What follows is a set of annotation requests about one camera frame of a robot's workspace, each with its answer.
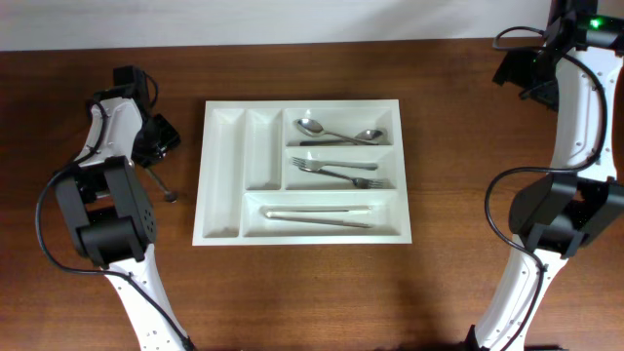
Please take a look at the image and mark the black cable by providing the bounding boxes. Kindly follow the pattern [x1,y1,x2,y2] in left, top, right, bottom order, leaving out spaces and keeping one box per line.
[34,70,196,351]
[483,24,610,351]

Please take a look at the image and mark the steel tweezers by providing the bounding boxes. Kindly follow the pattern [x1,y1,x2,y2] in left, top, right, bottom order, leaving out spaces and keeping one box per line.
[260,206,374,228]

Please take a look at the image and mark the white plastic cutlery tray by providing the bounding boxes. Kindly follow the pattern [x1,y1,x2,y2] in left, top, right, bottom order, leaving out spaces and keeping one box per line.
[192,99,411,246]

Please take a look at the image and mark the steel fork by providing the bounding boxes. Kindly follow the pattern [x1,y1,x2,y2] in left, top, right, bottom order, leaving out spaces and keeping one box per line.
[291,157,378,171]
[317,169,388,189]

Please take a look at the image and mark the left black cable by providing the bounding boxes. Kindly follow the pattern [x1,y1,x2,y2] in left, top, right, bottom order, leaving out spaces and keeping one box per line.
[34,70,196,351]

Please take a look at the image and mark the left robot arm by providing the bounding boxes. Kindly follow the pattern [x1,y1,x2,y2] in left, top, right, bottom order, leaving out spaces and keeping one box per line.
[46,65,195,351]

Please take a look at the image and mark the small dark teaspoon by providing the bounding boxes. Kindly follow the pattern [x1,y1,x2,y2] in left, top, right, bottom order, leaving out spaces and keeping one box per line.
[144,168,178,203]

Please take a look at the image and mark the steel tablespoon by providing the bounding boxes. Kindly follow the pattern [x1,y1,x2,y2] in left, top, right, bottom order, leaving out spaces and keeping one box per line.
[294,118,375,145]
[299,129,388,146]

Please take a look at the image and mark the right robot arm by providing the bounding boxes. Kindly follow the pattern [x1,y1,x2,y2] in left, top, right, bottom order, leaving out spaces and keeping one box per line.
[459,0,623,350]

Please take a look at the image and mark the right black cable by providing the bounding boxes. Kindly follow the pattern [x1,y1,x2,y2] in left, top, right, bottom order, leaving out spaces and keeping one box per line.
[483,24,610,351]

